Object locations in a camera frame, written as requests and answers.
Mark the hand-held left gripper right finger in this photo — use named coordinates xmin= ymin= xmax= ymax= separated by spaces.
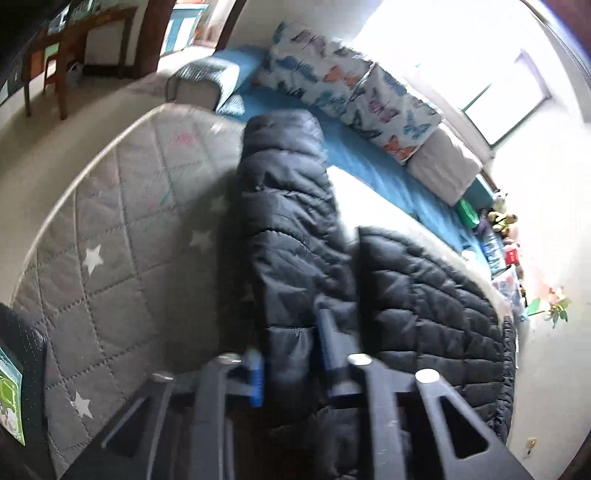
xmin=318 ymin=308 xmax=532 ymax=480

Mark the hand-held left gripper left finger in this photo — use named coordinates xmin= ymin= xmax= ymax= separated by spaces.
xmin=60 ymin=350 xmax=267 ymax=480

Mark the black puffer jacket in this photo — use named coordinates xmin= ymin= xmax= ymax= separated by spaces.
xmin=235 ymin=111 xmax=517 ymax=480

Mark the blue bed sheet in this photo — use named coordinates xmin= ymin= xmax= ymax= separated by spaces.
xmin=212 ymin=46 xmax=491 ymax=278

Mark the green plastic basin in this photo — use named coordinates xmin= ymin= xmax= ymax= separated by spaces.
xmin=455 ymin=198 xmax=484 ymax=228

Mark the grey quilted star mattress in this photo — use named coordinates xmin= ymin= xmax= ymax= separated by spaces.
xmin=9 ymin=102 xmax=504 ymax=480

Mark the pile of stuffed toys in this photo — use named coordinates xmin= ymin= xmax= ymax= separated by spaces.
xmin=480 ymin=191 xmax=519 ymax=237

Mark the beige pillow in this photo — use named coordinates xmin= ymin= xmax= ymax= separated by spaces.
xmin=406 ymin=124 xmax=484 ymax=206

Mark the butterfly print pillow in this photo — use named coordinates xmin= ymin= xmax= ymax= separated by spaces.
xmin=344 ymin=65 xmax=443 ymax=165
xmin=253 ymin=22 xmax=377 ymax=121

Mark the black box with green label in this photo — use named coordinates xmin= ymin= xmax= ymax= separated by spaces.
xmin=0 ymin=302 xmax=48 ymax=446

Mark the window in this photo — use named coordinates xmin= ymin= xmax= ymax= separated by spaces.
xmin=462 ymin=46 xmax=553 ymax=149

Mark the orange chair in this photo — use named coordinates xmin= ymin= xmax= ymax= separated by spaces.
xmin=44 ymin=32 xmax=88 ymax=121

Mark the wooden desk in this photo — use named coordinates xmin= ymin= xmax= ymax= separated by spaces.
xmin=21 ymin=4 xmax=139 ymax=118

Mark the flower wall sticker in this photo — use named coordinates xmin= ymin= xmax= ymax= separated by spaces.
xmin=526 ymin=286 xmax=573 ymax=329

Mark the brown wooden door frame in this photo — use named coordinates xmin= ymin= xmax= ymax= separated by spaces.
xmin=136 ymin=0 xmax=179 ymax=79

